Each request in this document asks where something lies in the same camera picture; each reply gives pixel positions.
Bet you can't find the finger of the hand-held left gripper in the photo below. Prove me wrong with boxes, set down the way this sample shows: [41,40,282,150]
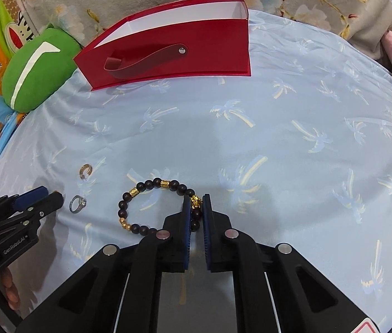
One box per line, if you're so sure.
[0,191,65,237]
[0,186,49,225]

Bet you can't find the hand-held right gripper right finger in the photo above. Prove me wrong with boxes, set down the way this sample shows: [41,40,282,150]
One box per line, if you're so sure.
[201,193,384,333]

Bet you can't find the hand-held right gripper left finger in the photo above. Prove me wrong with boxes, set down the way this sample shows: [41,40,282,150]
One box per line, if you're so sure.
[14,194,194,333]

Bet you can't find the silver ring with stone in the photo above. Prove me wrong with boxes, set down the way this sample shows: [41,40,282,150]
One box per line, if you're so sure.
[69,195,87,213]

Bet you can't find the black bead bracelet gold charms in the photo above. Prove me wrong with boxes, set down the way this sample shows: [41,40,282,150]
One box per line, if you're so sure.
[118,178,203,236]

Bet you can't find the red box with strap handle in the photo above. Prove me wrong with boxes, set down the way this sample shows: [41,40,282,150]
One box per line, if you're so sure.
[73,0,252,91]

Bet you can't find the green pillow white stripe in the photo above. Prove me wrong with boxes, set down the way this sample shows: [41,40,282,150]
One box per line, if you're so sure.
[1,24,79,113]

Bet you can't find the grey floral quilt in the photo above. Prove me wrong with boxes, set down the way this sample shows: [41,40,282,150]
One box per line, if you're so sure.
[16,0,392,61]

